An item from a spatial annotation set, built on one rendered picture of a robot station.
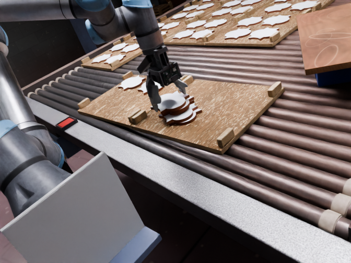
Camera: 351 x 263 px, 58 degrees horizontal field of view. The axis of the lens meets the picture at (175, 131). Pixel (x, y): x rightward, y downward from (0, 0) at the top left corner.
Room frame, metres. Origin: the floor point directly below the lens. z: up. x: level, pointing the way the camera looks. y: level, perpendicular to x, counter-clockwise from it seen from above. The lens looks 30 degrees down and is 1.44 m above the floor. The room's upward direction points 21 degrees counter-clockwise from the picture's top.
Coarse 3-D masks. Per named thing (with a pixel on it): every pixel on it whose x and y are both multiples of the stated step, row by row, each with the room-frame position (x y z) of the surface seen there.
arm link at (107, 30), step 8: (120, 8) 0.95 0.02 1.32; (120, 16) 0.93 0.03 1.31; (88, 24) 0.94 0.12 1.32; (112, 24) 0.90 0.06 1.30; (120, 24) 0.93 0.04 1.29; (88, 32) 0.93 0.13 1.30; (96, 32) 0.93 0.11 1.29; (104, 32) 0.91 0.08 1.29; (112, 32) 0.92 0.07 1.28; (120, 32) 0.93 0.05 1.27; (128, 32) 0.94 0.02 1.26; (96, 40) 0.93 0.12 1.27; (104, 40) 0.94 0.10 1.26
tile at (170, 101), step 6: (162, 96) 1.04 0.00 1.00; (168, 96) 1.02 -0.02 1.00; (174, 96) 1.00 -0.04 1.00; (180, 96) 0.99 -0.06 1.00; (186, 96) 0.97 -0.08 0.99; (162, 102) 0.99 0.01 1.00; (168, 102) 0.97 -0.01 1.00; (174, 102) 0.96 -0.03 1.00; (180, 102) 0.94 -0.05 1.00; (150, 108) 0.99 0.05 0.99; (162, 108) 0.95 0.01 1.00; (168, 108) 0.93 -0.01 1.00; (174, 108) 0.92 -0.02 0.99; (180, 108) 0.92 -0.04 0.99
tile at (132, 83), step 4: (124, 80) 1.49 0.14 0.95; (128, 80) 1.47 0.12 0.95; (132, 80) 1.45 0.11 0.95; (136, 80) 1.43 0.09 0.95; (140, 80) 1.41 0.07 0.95; (144, 80) 1.42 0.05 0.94; (124, 84) 1.44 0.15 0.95; (128, 84) 1.42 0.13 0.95; (132, 84) 1.40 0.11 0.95; (136, 84) 1.38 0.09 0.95; (140, 84) 1.38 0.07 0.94; (120, 88) 1.44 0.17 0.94; (124, 88) 1.39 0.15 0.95; (128, 88) 1.39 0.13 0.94; (132, 88) 1.37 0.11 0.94
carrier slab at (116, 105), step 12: (120, 84) 1.50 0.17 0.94; (108, 96) 1.40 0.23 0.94; (120, 96) 1.34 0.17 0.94; (132, 96) 1.29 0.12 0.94; (144, 96) 1.25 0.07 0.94; (84, 108) 1.36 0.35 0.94; (96, 108) 1.31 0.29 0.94; (108, 108) 1.26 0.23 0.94; (120, 108) 1.22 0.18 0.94; (132, 108) 1.17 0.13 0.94; (144, 108) 1.13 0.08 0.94; (108, 120) 1.16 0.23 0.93; (120, 120) 1.11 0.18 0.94
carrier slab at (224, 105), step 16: (192, 96) 1.08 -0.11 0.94; (208, 96) 1.03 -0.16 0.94; (224, 96) 0.99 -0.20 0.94; (240, 96) 0.94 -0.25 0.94; (256, 96) 0.91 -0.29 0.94; (160, 112) 1.05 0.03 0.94; (208, 112) 0.92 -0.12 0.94; (224, 112) 0.88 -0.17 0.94; (240, 112) 0.85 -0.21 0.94; (256, 112) 0.81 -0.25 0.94; (144, 128) 0.97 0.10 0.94; (160, 128) 0.93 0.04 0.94; (176, 128) 0.89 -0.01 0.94; (192, 128) 0.86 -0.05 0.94; (208, 128) 0.82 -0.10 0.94; (224, 128) 0.79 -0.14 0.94; (240, 128) 0.76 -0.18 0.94; (192, 144) 0.78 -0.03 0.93; (208, 144) 0.74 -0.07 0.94
